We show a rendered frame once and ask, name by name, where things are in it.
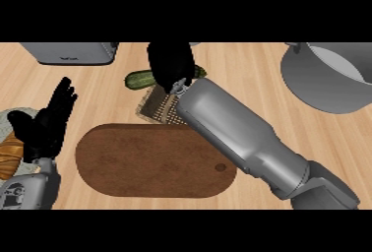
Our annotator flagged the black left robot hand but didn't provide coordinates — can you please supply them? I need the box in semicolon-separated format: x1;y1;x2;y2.
7;76;80;164

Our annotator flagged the green squash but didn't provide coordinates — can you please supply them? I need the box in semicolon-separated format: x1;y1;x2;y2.
126;64;209;90

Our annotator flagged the pale grey plate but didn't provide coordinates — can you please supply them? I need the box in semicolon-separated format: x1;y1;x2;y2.
0;106;45;185

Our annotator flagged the grey metal pot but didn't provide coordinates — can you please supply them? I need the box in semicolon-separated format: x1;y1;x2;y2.
280;42;372;115

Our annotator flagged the grey toaster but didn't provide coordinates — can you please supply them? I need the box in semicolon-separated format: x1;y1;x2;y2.
20;42;122;66

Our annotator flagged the golden brown croissant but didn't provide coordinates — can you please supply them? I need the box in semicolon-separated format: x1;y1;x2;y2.
0;131;27;181

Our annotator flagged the brown wooden cutting board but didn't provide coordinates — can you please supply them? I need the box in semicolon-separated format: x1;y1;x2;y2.
74;123;238;199

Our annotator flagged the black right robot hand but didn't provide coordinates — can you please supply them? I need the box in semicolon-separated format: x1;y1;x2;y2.
145;42;197;95

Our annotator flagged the brown wicker basket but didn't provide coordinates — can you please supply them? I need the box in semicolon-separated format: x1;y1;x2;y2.
135;84;190;126

